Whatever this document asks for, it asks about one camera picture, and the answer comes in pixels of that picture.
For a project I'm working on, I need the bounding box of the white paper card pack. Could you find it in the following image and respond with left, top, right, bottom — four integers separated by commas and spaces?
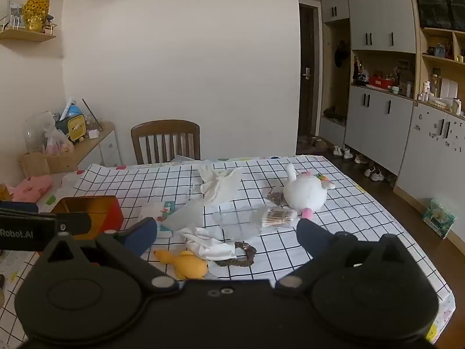
139, 201, 179, 234

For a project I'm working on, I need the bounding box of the clear glass jar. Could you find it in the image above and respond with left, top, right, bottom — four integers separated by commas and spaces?
23, 111, 56, 154

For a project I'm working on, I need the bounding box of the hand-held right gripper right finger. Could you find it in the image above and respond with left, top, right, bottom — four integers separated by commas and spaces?
275, 220, 419, 294

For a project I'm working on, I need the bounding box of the grey wall cabinet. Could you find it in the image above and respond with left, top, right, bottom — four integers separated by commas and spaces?
319, 0, 465, 209

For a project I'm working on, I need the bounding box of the pink cloth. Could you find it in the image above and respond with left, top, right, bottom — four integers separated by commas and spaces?
10, 175, 54, 201

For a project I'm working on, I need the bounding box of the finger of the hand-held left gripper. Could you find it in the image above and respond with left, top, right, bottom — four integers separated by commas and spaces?
54, 211, 92, 235

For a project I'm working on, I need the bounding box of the white cloth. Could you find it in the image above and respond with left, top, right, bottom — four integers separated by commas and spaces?
181, 227, 237, 261

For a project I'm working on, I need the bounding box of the crumpled white tissue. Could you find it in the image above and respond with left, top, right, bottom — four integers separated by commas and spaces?
198, 163, 244, 203

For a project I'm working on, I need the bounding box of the wooden side cabinet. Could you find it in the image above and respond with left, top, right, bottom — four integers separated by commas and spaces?
19, 121, 123, 176

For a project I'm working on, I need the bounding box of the yellow tissue box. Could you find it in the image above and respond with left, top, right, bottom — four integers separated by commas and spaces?
67, 114, 87, 143

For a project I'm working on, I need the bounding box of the wooden wall shelf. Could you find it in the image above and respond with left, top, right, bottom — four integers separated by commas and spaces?
0, 25, 57, 43

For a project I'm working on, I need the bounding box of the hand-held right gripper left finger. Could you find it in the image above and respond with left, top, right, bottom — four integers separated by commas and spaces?
39, 217, 180, 293

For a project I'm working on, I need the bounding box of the clear plastic bag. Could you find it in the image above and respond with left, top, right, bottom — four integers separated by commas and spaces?
212, 204, 267, 243

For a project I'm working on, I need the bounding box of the dark wooden door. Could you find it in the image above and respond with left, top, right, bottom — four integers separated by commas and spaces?
297, 3, 321, 143

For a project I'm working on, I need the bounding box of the cotton swab packet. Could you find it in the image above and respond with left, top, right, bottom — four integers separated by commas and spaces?
259, 207, 299, 230

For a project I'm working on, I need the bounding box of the red tin box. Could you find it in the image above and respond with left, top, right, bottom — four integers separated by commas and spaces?
51, 195, 124, 241

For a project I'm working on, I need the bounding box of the green tissue box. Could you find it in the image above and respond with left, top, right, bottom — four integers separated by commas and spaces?
422, 199, 457, 239

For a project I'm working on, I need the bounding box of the black hanging bag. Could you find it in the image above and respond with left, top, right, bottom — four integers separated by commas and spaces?
334, 41, 350, 68

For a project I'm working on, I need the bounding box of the small brown pouch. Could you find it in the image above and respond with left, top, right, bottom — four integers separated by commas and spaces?
267, 189, 288, 206

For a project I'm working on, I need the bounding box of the plastic bag with pink items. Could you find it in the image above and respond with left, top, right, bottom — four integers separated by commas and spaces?
45, 131, 75, 156

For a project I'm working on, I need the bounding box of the white plush toy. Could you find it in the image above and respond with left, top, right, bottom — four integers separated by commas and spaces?
282, 163, 337, 221

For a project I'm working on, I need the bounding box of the wooden chair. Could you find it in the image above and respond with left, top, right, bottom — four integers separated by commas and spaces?
130, 119, 201, 165

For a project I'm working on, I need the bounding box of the blue container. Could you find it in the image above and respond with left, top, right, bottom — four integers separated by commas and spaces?
54, 103, 85, 131

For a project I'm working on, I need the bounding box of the golden ornament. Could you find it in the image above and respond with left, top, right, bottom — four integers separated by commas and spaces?
22, 0, 51, 32

